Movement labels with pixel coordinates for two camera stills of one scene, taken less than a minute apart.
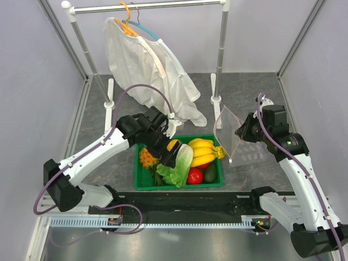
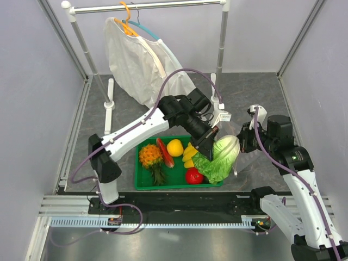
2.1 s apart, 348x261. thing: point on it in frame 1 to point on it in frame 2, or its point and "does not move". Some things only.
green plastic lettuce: x=178 y=175 to x=225 y=153
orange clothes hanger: x=128 y=28 does not move
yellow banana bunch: x=205 y=152 to x=188 y=152
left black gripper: x=167 y=158 to x=206 y=146
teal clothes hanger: x=140 y=25 does not move
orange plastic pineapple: x=149 y=161 does not move
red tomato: x=195 y=175 does not move
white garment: x=147 y=69 does not move
